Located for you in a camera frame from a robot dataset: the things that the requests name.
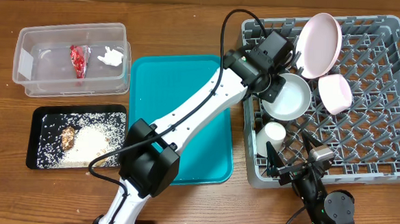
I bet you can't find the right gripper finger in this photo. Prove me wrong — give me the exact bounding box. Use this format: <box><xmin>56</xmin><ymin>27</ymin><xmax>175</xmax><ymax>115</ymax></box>
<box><xmin>266</xmin><ymin>142</ymin><xmax>285</xmax><ymax>177</ymax></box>
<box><xmin>301</xmin><ymin>131</ymin><xmax>324</xmax><ymax>153</ymax></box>

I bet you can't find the grey bowl with food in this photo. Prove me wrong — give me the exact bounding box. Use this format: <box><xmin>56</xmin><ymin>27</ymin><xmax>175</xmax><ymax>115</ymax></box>
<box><xmin>262</xmin><ymin>73</ymin><xmax>312</xmax><ymax>121</ymax></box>

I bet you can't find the white cup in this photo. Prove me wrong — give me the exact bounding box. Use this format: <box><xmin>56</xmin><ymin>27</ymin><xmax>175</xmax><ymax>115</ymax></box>
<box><xmin>255</xmin><ymin>122</ymin><xmax>286</xmax><ymax>157</ymax></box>

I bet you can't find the pink bowl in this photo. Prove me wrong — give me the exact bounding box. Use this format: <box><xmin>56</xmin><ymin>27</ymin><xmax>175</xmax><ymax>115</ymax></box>
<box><xmin>318</xmin><ymin>74</ymin><xmax>353</xmax><ymax>115</ymax></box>

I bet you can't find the pink plate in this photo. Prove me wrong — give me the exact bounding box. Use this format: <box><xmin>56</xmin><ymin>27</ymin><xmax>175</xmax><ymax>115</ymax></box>
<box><xmin>296</xmin><ymin>13</ymin><xmax>342</xmax><ymax>79</ymax></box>

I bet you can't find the teal serving tray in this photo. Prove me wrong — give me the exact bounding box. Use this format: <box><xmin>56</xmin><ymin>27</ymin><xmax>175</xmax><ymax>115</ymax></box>
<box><xmin>129</xmin><ymin>55</ymin><xmax>234</xmax><ymax>186</ymax></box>

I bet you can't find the white napkin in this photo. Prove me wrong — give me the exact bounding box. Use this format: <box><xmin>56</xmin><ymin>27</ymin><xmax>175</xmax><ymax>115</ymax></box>
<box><xmin>97</xmin><ymin>46</ymin><xmax>123</xmax><ymax>66</ymax></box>

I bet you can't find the red snack wrapper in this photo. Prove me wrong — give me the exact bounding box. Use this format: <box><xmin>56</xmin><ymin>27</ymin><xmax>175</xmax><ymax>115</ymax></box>
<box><xmin>69</xmin><ymin>45</ymin><xmax>91</xmax><ymax>79</ymax></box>

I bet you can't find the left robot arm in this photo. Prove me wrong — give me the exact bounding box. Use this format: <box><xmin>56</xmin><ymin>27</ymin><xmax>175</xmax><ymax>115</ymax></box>
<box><xmin>92</xmin><ymin>32</ymin><xmax>295</xmax><ymax>224</ymax></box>

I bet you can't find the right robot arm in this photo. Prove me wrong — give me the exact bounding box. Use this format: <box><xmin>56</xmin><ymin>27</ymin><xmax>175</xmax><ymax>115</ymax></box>
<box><xmin>266</xmin><ymin>132</ymin><xmax>355</xmax><ymax>224</ymax></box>

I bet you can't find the grey dishwasher rack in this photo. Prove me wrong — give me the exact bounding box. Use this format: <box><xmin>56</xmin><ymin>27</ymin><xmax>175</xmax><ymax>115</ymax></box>
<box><xmin>243</xmin><ymin>15</ymin><xmax>400</xmax><ymax>188</ymax></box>

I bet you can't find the clear plastic bin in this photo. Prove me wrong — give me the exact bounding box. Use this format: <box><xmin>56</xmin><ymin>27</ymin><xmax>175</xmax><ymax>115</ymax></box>
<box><xmin>12</xmin><ymin>23</ymin><xmax>132</xmax><ymax>97</ymax></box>

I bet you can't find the spilled rice pile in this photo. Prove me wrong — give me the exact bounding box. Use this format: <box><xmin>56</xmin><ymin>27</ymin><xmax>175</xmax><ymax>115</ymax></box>
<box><xmin>36</xmin><ymin>112</ymin><xmax>127</xmax><ymax>169</ymax></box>

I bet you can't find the brown food scrap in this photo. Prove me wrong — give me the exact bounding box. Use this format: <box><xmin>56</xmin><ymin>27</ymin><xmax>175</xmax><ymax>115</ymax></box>
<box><xmin>61</xmin><ymin>126</ymin><xmax>75</xmax><ymax>151</ymax></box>

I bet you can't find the black tray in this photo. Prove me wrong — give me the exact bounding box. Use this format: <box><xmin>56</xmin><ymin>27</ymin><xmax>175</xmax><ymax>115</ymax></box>
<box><xmin>26</xmin><ymin>104</ymin><xmax>127</xmax><ymax>170</ymax></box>

